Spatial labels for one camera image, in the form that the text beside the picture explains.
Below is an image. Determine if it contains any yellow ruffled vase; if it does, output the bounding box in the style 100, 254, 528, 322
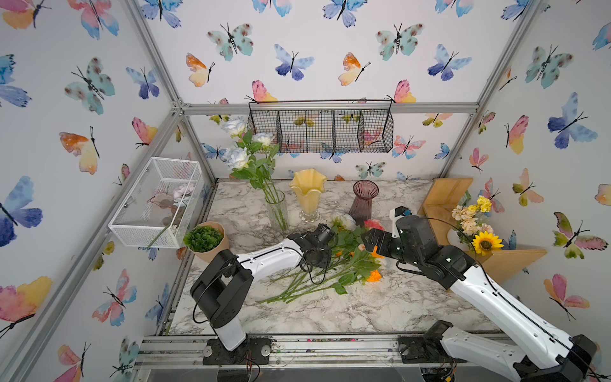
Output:
290, 169, 327, 223

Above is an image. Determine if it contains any pile of green flower stems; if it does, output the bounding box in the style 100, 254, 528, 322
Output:
263, 223, 383, 303

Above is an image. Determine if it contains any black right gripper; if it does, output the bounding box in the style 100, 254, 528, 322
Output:
361, 227, 424, 273

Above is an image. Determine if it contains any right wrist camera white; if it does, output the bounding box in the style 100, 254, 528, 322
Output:
389, 206, 412, 238

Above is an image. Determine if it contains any clear glass vase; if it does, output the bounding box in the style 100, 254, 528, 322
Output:
265, 191, 289, 234

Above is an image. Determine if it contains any metal base rail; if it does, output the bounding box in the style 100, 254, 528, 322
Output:
137, 331, 536, 371

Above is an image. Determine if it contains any wooden corner shelf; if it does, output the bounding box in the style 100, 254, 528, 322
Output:
419, 178, 547, 283

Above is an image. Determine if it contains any orange flower front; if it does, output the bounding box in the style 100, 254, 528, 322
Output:
367, 270, 382, 283

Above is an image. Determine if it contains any pink artificial rose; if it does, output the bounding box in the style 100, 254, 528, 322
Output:
364, 219, 385, 231

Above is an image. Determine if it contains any black wire wall basket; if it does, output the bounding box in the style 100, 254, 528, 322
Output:
248, 100, 395, 154

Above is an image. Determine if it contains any potted green succulent plant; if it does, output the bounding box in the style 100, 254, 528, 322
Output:
183, 221, 230, 263

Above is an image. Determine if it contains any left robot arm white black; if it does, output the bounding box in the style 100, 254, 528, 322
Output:
190, 224, 335, 352

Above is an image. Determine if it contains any purple ribbed glass vase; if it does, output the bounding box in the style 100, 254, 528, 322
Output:
348, 180, 380, 225

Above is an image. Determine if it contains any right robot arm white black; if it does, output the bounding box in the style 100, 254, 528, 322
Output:
362, 215, 598, 381

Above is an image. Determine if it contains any white rose stem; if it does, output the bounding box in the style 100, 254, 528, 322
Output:
333, 214, 356, 231
251, 132, 290, 232
221, 117, 263, 158
221, 146, 272, 193

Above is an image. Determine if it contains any white mesh wall basket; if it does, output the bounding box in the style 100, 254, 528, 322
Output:
108, 157, 204, 249

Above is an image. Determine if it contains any sunflower bouquet in white vase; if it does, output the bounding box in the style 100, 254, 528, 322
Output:
451, 196, 504, 256

